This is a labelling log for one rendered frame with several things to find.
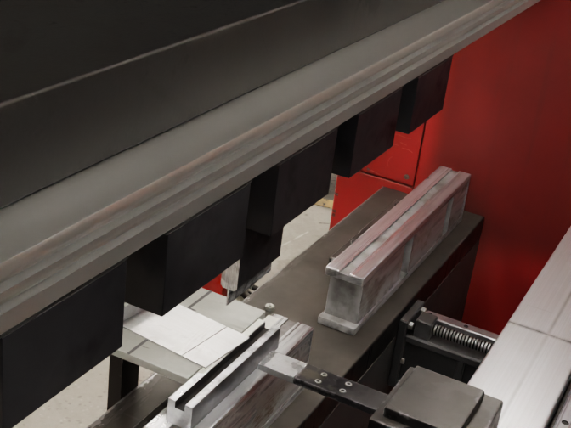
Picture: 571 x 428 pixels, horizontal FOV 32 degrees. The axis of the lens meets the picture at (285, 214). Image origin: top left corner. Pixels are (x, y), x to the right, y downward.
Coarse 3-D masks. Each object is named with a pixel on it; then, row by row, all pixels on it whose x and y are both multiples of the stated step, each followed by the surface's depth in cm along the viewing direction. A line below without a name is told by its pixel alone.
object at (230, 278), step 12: (252, 240) 107; (264, 240) 110; (276, 240) 113; (252, 252) 108; (264, 252) 111; (276, 252) 114; (240, 264) 106; (252, 264) 109; (264, 264) 112; (228, 276) 107; (240, 276) 107; (252, 276) 110; (228, 288) 108; (240, 288) 110; (228, 300) 108
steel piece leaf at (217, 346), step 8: (216, 336) 117; (224, 336) 117; (232, 336) 118; (240, 336) 118; (200, 344) 115; (208, 344) 115; (216, 344) 116; (224, 344) 116; (232, 344) 116; (240, 344) 116; (192, 352) 113; (200, 352) 114; (208, 352) 114; (216, 352) 114; (224, 352) 114; (192, 360) 112; (200, 360) 112; (208, 360) 112; (216, 360) 113
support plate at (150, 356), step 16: (208, 304) 124; (224, 304) 124; (240, 304) 125; (224, 320) 121; (240, 320) 121; (256, 320) 122; (128, 336) 115; (144, 352) 113; (160, 352) 113; (144, 368) 112; (160, 368) 111; (176, 368) 111; (192, 368) 111
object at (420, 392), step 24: (264, 360) 113; (288, 360) 114; (312, 384) 110; (336, 384) 111; (360, 384) 111; (408, 384) 107; (432, 384) 108; (456, 384) 108; (360, 408) 108; (384, 408) 103; (408, 408) 103; (432, 408) 103; (456, 408) 104; (480, 408) 106
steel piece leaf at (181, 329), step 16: (128, 304) 118; (128, 320) 118; (144, 320) 118; (160, 320) 119; (176, 320) 119; (192, 320) 120; (208, 320) 120; (144, 336) 115; (160, 336) 116; (176, 336) 116; (192, 336) 116; (208, 336) 117; (176, 352) 113
